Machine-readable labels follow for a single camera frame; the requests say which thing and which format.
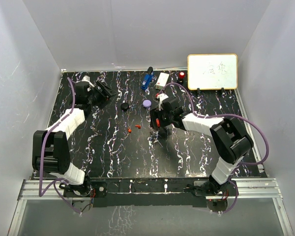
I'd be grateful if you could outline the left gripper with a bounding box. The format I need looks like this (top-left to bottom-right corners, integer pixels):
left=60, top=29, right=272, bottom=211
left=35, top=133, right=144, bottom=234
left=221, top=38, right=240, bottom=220
left=88, top=81, right=118, bottom=109

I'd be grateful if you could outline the orange earbud case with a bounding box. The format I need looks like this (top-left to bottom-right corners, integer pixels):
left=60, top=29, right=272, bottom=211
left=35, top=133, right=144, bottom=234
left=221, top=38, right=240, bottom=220
left=155, top=118, right=160, bottom=127

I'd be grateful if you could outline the black earbud case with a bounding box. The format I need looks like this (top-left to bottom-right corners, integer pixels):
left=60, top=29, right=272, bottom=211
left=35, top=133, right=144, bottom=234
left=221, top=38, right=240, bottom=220
left=120, top=102, right=130, bottom=112

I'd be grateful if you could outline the purple earbud case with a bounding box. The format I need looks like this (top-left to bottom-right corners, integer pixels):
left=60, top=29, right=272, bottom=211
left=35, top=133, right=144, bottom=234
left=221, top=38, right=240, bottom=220
left=142, top=100, right=152, bottom=108

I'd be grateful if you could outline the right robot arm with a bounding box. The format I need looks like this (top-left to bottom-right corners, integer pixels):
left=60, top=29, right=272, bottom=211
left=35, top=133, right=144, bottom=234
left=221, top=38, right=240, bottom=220
left=150, top=94, right=254, bottom=195

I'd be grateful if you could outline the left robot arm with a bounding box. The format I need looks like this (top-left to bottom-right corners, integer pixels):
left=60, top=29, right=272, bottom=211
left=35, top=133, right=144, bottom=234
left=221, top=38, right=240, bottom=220
left=32, top=80, right=116, bottom=196

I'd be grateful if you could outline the white box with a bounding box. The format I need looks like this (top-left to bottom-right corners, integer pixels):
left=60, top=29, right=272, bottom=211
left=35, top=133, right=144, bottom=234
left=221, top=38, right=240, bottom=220
left=155, top=72, right=169, bottom=90

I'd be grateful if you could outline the red black button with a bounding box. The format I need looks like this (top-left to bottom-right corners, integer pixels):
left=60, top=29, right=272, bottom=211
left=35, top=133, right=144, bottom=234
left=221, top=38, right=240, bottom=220
left=177, top=71, right=185, bottom=84

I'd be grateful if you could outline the blue black tool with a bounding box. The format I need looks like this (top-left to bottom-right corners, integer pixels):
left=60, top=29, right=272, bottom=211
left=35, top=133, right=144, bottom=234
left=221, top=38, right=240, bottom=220
left=141, top=66, right=153, bottom=90

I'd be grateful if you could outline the white whiteboard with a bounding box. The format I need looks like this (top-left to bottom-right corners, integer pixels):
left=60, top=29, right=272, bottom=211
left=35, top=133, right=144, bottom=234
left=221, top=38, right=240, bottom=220
left=187, top=54, right=238, bottom=90

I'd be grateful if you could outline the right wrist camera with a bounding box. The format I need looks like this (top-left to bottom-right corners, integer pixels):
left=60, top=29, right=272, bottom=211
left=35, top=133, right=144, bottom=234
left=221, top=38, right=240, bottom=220
left=156, top=93, right=169, bottom=110

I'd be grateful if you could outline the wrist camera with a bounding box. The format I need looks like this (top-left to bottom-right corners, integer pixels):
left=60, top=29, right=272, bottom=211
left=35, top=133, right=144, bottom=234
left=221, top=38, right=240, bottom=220
left=82, top=75, right=92, bottom=85
left=156, top=93, right=169, bottom=110

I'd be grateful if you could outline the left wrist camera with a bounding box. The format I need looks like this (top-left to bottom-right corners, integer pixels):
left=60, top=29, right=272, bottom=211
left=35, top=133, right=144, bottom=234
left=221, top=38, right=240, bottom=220
left=82, top=75, right=92, bottom=85

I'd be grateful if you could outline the aluminium rail frame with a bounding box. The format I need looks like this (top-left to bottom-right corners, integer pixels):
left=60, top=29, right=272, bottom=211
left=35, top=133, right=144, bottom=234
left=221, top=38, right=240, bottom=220
left=8, top=177, right=293, bottom=236

